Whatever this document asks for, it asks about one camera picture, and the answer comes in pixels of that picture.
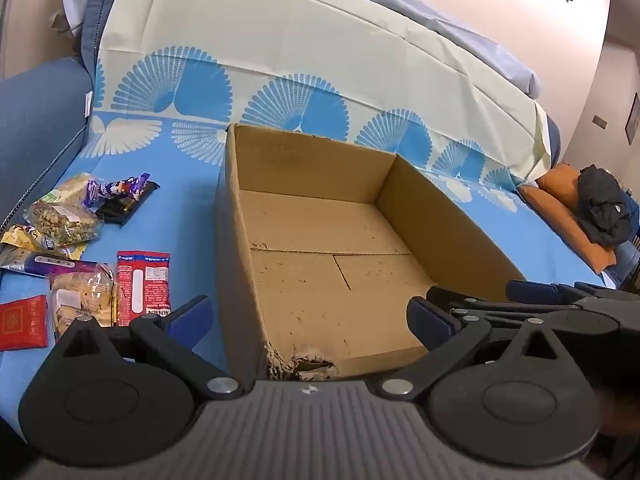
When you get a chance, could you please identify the blue sofa armrest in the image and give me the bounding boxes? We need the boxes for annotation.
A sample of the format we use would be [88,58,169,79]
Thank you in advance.
[0,57,96,233]

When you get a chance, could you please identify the small wall frame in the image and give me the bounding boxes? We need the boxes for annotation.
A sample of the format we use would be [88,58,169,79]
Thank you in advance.
[625,92,640,147]

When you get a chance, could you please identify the clear bag of biscuits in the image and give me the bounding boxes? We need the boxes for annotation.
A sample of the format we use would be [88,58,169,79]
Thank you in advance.
[49,262,121,343]

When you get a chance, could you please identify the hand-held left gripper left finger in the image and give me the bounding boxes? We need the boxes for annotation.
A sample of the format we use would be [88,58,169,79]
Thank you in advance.
[54,295,242,402]

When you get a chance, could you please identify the black snack packet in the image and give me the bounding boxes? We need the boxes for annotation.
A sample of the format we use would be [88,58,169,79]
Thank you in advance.
[95,180,162,227]

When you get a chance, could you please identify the beige snack bag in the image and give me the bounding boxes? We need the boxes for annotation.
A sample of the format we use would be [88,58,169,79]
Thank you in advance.
[52,172,101,206]

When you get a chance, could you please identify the yellow snack packet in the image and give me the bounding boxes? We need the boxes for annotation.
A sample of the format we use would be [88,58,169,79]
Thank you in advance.
[0,224,88,262]

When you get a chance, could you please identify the blue fan-print blanket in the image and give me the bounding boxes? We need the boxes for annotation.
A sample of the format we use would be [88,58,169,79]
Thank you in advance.
[0,0,608,441]

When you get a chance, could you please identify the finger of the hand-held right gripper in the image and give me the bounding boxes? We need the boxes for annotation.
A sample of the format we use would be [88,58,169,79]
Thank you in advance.
[505,280,601,307]
[427,286,581,322]

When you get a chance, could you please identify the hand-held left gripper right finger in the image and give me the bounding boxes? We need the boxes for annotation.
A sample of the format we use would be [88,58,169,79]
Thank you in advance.
[377,297,567,402]

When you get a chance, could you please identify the dark clothes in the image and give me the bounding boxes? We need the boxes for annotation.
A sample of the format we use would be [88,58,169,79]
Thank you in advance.
[577,164,634,249]

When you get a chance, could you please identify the red and white snack packet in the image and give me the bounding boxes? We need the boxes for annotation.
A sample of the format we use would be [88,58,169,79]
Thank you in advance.
[116,251,173,327]

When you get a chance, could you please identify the orange pillow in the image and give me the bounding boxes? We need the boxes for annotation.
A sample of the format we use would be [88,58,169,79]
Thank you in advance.
[517,162,618,274]

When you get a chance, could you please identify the purple and silver snack packet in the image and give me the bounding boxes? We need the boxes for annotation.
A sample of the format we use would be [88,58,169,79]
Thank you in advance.
[0,247,96,279]

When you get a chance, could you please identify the clear bag of green nuts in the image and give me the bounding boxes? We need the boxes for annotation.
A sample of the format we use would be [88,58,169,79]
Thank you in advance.
[22,200,104,249]

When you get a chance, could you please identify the brown cardboard box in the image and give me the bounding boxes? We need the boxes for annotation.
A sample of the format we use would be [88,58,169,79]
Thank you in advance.
[215,122,528,382]

